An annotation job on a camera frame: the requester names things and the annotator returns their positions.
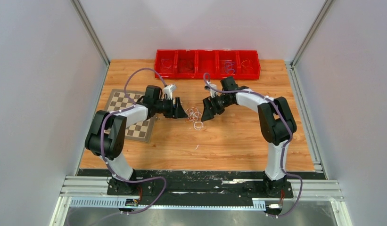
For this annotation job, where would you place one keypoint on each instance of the checkered chessboard mat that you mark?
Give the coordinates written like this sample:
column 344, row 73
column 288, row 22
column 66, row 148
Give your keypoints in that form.
column 140, row 131

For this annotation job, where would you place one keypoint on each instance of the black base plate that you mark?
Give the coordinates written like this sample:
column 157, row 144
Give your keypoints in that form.
column 155, row 183

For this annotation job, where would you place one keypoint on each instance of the red bin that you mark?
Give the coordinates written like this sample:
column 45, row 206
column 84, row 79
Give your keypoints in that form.
column 228, row 62
column 206, row 63
column 165, row 62
column 185, row 68
column 249, row 64

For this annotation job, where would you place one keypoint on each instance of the aluminium front rail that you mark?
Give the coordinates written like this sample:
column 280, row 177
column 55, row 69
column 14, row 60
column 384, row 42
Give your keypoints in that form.
column 87, row 184

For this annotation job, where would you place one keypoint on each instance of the right aluminium frame post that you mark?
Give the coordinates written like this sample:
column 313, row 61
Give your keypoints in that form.
column 312, row 31

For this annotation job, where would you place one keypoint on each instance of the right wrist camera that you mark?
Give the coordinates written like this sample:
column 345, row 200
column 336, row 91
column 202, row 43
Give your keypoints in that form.
column 211, row 88

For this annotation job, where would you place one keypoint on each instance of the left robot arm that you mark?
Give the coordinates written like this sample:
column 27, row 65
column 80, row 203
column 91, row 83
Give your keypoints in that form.
column 106, row 135

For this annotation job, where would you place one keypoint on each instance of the aluminium frame post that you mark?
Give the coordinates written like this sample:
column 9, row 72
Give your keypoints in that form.
column 312, row 31
column 90, row 30

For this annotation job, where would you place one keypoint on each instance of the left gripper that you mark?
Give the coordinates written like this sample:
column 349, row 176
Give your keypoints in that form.
column 177, row 112

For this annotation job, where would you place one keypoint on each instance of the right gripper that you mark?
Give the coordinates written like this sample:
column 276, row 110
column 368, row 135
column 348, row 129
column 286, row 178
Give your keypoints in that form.
column 209, row 113

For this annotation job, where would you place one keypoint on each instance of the left aluminium frame post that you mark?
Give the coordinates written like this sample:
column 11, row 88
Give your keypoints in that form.
column 90, row 30

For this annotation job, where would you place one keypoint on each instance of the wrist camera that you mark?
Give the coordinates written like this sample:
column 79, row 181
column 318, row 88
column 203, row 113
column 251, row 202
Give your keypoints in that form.
column 211, row 88
column 168, row 91

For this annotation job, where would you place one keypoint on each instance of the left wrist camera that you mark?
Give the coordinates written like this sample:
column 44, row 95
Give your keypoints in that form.
column 168, row 91

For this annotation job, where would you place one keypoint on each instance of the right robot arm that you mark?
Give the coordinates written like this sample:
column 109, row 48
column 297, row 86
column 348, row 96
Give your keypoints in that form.
column 276, row 121

